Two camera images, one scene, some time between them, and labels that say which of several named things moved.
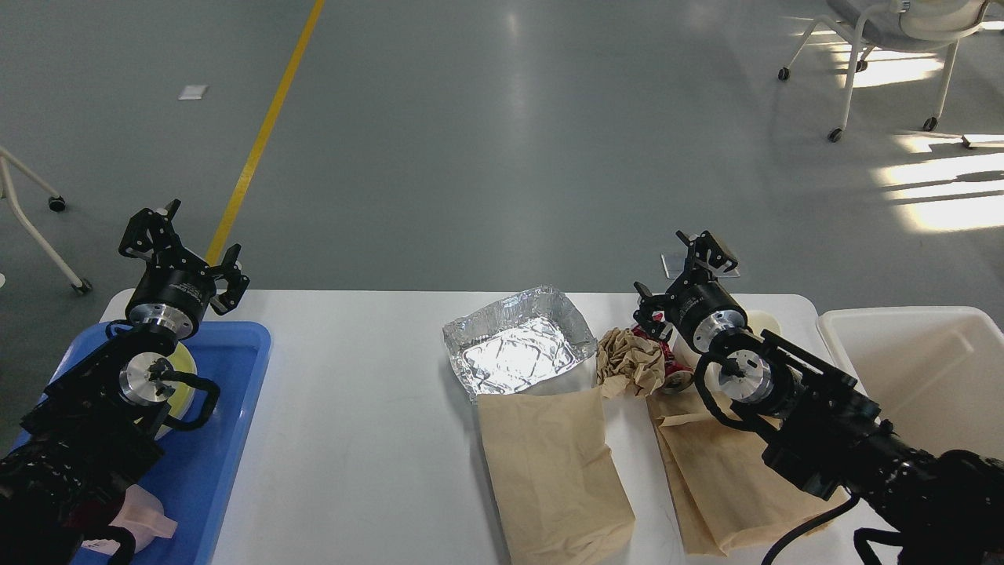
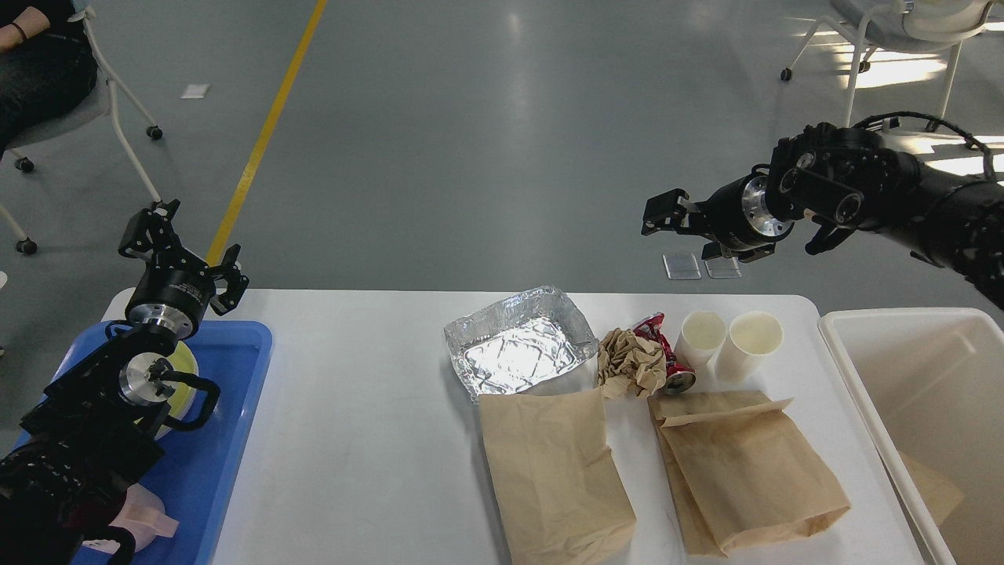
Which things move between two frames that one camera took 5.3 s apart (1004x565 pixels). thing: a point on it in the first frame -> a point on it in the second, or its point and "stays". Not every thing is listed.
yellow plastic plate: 183,361 stays
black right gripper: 701,308 -> 738,216
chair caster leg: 56,203 -> 27,246
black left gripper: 173,300 stays
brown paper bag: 725,494 stays
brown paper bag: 561,499 stays
